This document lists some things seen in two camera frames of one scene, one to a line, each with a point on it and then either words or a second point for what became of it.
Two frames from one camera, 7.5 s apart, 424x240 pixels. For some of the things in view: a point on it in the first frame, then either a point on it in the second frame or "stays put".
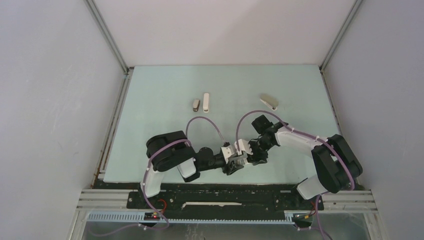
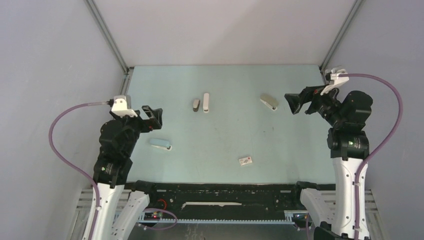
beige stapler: x=269 y=101 stays put
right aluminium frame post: x=352 y=12 stays put
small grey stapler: x=196 y=105 stays put
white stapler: x=206 y=102 stays put
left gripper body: x=227 y=169 -> x=138 y=124
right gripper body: x=259 y=148 -> x=325 y=104
